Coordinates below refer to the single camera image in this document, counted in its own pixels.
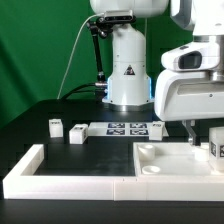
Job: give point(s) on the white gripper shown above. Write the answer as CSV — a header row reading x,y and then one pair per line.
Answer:
x,y
188,96

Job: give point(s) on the white square tabletop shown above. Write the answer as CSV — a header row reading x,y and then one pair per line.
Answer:
x,y
172,159

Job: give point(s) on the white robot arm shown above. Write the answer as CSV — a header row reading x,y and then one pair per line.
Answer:
x,y
190,44

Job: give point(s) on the white marker sheet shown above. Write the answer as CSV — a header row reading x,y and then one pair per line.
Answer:
x,y
119,129

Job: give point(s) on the white U-shaped fence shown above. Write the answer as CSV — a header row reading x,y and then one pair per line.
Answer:
x,y
22,183

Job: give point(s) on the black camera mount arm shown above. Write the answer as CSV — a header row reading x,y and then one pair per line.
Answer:
x,y
94,30

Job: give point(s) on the grey camera on mount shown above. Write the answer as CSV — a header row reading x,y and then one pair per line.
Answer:
x,y
118,16

